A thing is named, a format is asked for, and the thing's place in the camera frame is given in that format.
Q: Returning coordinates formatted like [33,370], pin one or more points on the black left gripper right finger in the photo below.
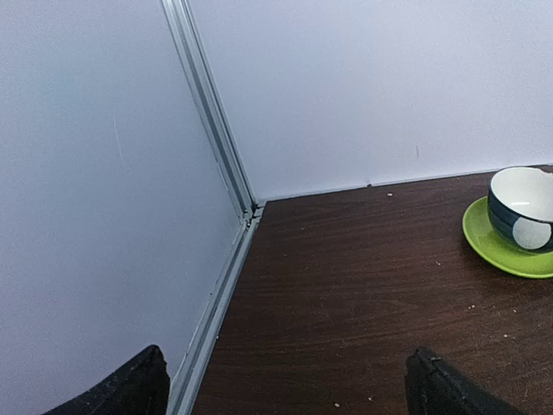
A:
[432,386]

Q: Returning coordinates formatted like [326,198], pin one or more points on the dark blue white cup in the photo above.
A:
[519,205]

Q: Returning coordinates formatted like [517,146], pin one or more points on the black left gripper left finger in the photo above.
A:
[140,386]

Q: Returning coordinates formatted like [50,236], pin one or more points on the green saucer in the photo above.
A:
[481,236]

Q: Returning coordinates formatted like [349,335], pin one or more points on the left aluminium frame post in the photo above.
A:
[227,219]

